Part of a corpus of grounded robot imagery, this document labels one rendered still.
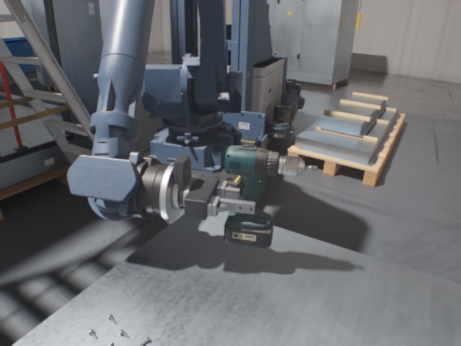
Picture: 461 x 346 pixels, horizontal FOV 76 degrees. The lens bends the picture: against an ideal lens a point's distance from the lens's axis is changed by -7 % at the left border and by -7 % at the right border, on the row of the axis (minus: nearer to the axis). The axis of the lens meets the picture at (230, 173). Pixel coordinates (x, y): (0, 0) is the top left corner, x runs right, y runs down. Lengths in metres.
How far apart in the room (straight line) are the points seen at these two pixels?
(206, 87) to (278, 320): 1.44
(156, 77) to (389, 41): 9.63
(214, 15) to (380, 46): 9.76
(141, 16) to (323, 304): 0.88
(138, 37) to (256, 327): 0.78
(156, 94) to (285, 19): 5.47
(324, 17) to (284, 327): 6.55
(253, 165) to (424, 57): 10.49
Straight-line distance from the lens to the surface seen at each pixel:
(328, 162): 2.87
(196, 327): 0.70
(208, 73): 1.83
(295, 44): 7.15
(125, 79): 0.88
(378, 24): 11.16
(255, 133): 2.67
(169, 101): 2.00
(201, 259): 0.85
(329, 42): 6.92
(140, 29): 0.97
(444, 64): 11.04
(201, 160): 2.10
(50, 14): 2.67
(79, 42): 2.74
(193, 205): 0.69
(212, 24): 1.62
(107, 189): 0.74
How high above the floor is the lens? 1.21
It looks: 26 degrees down
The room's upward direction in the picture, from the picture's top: 1 degrees clockwise
